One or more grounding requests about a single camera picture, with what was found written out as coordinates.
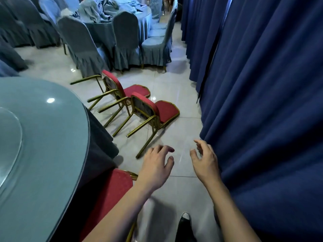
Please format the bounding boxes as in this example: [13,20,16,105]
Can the person's right hand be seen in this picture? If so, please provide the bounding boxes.
[189,139,222,186]

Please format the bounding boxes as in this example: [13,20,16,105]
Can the person's left hand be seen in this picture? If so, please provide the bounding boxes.
[135,145,175,193]

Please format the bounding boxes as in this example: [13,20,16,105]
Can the red chair gold frame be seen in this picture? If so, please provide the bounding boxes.
[79,168,139,242]
[112,92,180,160]
[70,70,151,129]

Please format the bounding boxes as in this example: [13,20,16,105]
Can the person's right forearm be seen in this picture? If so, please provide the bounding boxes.
[207,180,262,242]

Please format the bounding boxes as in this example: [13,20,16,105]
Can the person's left forearm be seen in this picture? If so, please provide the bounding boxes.
[83,184,152,242]

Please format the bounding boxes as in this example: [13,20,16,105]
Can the black trousers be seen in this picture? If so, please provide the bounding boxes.
[175,216,197,242]

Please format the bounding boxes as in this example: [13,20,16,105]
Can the dark blue curtain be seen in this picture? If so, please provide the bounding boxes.
[180,0,323,242]

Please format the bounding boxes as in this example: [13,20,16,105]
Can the grey folded cloth pile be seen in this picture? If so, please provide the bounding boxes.
[60,0,149,23]

